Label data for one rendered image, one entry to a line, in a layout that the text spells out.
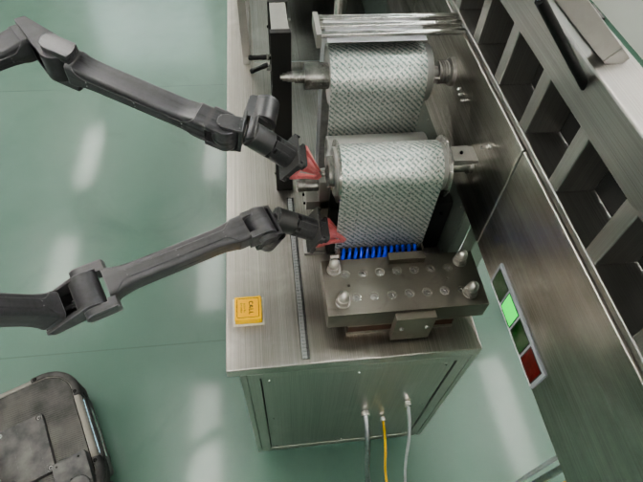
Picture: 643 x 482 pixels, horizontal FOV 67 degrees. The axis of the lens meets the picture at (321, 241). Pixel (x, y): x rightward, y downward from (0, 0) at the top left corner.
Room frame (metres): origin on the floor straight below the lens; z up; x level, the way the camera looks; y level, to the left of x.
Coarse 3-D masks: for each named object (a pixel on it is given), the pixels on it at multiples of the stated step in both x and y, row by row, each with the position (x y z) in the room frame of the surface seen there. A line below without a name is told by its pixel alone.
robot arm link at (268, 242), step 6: (270, 210) 0.73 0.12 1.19; (270, 216) 0.72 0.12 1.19; (276, 222) 0.70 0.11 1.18; (276, 228) 0.69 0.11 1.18; (270, 234) 0.66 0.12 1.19; (276, 234) 0.67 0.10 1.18; (282, 234) 0.73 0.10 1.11; (264, 240) 0.65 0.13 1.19; (270, 240) 0.65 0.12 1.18; (276, 240) 0.68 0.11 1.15; (258, 246) 0.69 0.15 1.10; (264, 246) 0.70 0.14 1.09; (270, 246) 0.70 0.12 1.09; (276, 246) 0.71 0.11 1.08
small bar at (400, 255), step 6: (390, 252) 0.74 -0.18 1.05; (396, 252) 0.74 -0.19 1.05; (402, 252) 0.74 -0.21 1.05; (408, 252) 0.74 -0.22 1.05; (414, 252) 0.74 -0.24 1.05; (420, 252) 0.75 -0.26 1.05; (390, 258) 0.72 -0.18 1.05; (396, 258) 0.72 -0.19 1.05; (402, 258) 0.72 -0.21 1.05; (408, 258) 0.73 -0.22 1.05; (414, 258) 0.73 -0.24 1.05; (420, 258) 0.73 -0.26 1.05
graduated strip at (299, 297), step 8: (288, 200) 1.02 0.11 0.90; (288, 208) 0.99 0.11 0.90; (296, 240) 0.87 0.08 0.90; (296, 248) 0.84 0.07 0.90; (296, 256) 0.81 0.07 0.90; (296, 264) 0.78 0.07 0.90; (296, 272) 0.76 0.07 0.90; (296, 280) 0.73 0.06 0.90; (296, 288) 0.70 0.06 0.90; (296, 296) 0.68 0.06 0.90; (304, 312) 0.63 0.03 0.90; (304, 320) 0.60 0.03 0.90; (304, 328) 0.58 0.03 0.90; (304, 336) 0.56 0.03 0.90; (304, 344) 0.54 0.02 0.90; (304, 352) 0.52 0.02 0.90
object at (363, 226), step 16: (352, 208) 0.76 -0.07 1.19; (368, 208) 0.77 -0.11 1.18; (384, 208) 0.77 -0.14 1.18; (400, 208) 0.78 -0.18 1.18; (416, 208) 0.79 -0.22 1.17; (432, 208) 0.79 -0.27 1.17; (352, 224) 0.76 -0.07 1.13; (368, 224) 0.77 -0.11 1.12; (384, 224) 0.77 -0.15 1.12; (400, 224) 0.78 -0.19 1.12; (416, 224) 0.79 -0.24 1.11; (352, 240) 0.76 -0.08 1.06; (368, 240) 0.77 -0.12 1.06; (384, 240) 0.78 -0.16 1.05; (400, 240) 0.78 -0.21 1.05; (416, 240) 0.79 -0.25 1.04
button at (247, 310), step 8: (248, 296) 0.65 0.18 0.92; (256, 296) 0.65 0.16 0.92; (240, 304) 0.63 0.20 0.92; (248, 304) 0.63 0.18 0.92; (256, 304) 0.63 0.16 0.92; (240, 312) 0.60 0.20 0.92; (248, 312) 0.61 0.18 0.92; (256, 312) 0.61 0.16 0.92; (240, 320) 0.58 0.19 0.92; (248, 320) 0.58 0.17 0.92; (256, 320) 0.59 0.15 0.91
